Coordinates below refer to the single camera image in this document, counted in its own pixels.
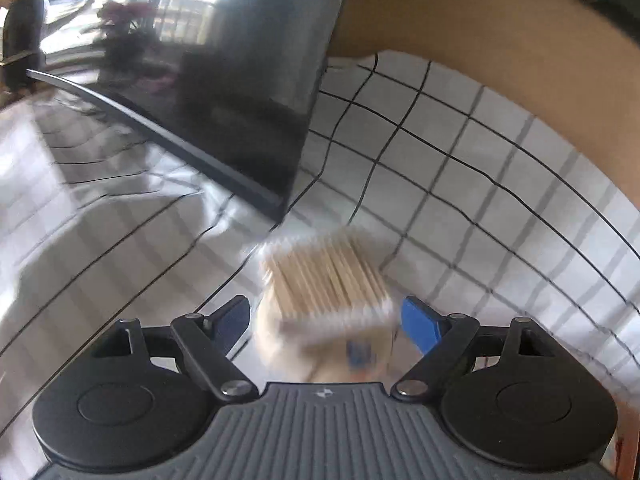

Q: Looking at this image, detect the brown wooden board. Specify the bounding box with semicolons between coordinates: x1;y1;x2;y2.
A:
327;0;640;196

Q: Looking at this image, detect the black flat screen monitor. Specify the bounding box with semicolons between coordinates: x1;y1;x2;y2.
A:
26;0;357;222

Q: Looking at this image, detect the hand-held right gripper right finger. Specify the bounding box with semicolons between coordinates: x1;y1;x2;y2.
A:
390;295;557;402

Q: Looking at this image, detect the cotton swab box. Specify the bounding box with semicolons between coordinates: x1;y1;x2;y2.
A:
254;226;402;387

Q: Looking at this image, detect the white checked cloth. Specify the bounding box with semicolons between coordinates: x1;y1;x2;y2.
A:
0;51;640;441

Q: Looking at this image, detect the black device with gold band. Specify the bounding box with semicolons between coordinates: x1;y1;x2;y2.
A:
1;0;49;93

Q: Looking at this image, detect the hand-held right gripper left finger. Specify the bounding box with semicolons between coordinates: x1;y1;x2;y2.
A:
92;295;259;402

